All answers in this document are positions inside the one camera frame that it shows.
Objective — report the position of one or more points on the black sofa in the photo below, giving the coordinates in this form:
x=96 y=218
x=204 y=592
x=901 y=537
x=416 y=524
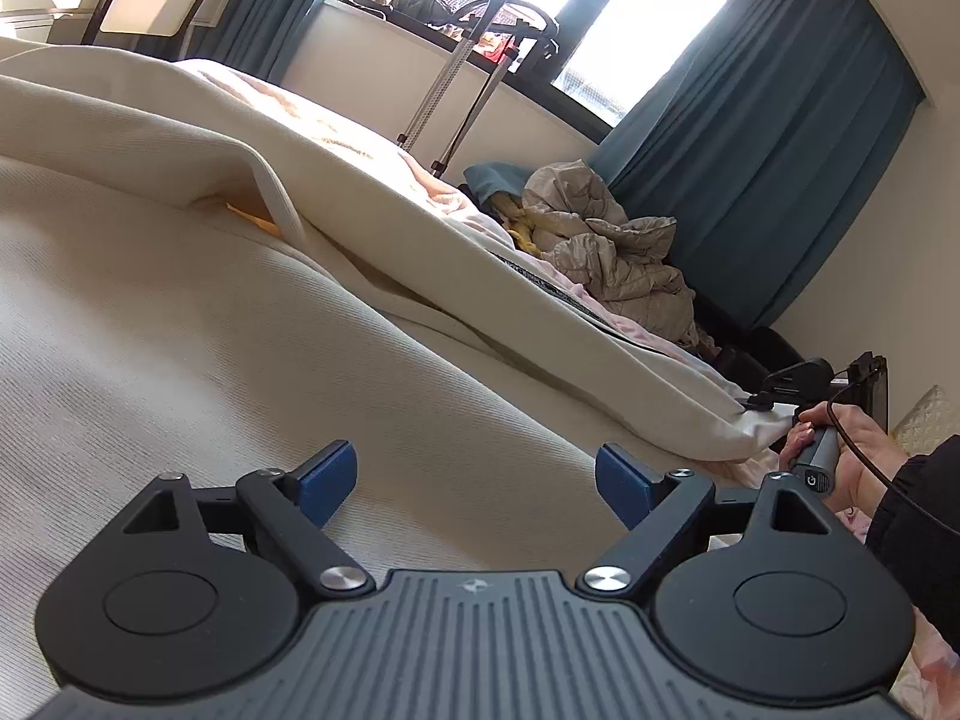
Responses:
x=745 y=356

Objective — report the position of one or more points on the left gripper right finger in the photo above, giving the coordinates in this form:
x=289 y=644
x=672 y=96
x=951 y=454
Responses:
x=665 y=516

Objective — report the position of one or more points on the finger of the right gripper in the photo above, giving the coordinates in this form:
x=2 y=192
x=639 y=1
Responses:
x=803 y=384

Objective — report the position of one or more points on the pastel bed blanket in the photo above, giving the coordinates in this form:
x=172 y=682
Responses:
x=423 y=253

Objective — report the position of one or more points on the cream zip-up sweater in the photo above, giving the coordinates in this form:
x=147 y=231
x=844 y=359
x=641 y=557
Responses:
x=167 y=308

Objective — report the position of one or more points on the black sleeved forearm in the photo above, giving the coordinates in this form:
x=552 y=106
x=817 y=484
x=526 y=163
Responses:
x=922 y=556

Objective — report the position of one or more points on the right teal curtain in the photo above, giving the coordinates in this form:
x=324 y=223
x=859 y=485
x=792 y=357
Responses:
x=764 y=141

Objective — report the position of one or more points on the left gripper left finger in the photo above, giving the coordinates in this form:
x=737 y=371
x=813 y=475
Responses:
x=289 y=511

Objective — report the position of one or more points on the teal pillow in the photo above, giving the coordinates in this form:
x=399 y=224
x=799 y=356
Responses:
x=486 y=179

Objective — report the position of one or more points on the black framed window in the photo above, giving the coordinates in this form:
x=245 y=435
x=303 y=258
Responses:
x=547 y=7

